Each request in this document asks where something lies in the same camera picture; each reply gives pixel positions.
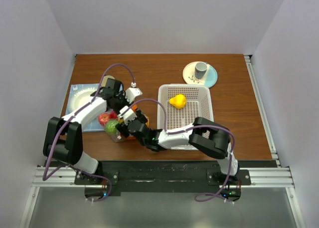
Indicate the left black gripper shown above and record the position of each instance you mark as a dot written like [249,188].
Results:
[122,96]

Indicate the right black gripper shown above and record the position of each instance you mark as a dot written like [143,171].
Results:
[122,128]

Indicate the green fake apple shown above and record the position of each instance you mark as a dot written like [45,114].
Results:
[110,127]

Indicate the clear zip top bag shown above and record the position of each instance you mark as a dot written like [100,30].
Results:
[140,116]

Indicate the yellow fake bell pepper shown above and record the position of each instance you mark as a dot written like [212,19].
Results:
[179,101]

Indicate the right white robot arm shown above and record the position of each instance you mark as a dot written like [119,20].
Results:
[210,138]

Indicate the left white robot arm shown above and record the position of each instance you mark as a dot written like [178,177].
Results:
[63,144]

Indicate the orange fake fruit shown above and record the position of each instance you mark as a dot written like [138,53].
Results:
[134,107]

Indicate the red fake apple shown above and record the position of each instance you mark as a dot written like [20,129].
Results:
[104,118]

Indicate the cream enamel mug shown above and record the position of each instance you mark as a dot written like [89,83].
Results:
[105,79]

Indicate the white ceramic bowl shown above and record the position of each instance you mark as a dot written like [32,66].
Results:
[79,95]

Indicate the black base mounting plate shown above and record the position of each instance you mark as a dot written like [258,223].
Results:
[119,177]

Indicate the white perforated plastic basket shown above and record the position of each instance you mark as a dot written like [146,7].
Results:
[198,104]

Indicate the small grey cup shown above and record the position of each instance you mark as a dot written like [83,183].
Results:
[200,69]

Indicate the pastel ceramic plate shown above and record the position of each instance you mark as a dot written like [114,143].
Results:
[208,80]

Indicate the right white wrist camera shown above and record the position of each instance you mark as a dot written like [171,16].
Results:
[127,115]

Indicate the aluminium frame rail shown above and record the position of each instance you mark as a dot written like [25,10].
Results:
[264,108]

